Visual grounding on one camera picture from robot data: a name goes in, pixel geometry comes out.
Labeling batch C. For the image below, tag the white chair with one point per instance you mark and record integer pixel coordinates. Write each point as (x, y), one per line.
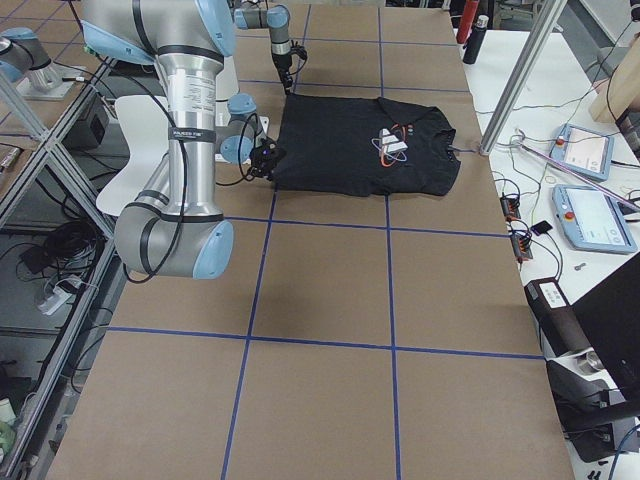
(144, 126)

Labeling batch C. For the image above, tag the black graphic t-shirt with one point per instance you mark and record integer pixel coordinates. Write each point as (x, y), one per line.
(363, 147)

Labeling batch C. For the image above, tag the red bottle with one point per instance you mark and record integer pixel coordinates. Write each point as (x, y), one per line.
(466, 21)

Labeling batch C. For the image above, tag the teach pendant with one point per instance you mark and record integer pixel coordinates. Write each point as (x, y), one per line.
(584, 151)
(592, 221)

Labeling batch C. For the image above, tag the black water bottle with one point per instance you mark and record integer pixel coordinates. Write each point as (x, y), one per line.
(475, 40)

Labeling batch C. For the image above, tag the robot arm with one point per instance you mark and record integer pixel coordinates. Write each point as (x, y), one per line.
(276, 20)
(173, 227)

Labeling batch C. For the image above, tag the lower teach pendant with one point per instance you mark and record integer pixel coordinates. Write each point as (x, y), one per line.
(592, 221)

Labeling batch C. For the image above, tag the upper teach pendant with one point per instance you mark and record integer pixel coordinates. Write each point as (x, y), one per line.
(584, 151)

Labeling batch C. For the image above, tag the aluminium frame post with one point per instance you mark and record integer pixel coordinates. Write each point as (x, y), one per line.
(533, 46)

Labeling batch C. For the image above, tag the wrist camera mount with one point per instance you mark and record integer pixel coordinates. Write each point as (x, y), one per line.
(299, 51)

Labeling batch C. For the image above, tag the black box device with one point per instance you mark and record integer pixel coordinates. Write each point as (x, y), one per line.
(559, 331)

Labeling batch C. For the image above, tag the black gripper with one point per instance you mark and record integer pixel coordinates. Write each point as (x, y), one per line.
(270, 159)
(283, 64)

